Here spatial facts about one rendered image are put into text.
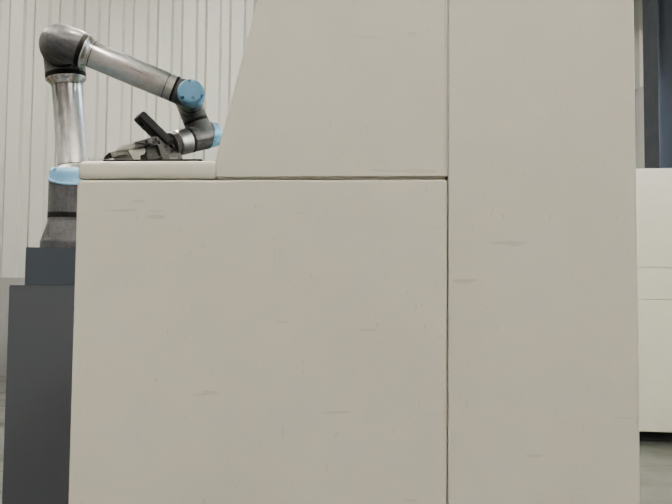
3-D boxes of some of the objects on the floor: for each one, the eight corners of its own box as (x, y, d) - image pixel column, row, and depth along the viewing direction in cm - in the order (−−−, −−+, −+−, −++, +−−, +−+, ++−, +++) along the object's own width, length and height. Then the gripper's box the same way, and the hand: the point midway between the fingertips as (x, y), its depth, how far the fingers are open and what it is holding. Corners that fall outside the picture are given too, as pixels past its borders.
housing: (422, 548, 259) (423, 75, 269) (513, 551, 257) (511, 74, 267) (447, 830, 120) (448, -172, 129) (647, 841, 118) (634, -178, 127)
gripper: (192, 154, 239) (128, 171, 226) (170, 165, 249) (107, 182, 236) (182, 126, 238) (117, 141, 225) (160, 138, 249) (97, 153, 235)
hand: (112, 151), depth 231 cm, fingers open, 7 cm apart
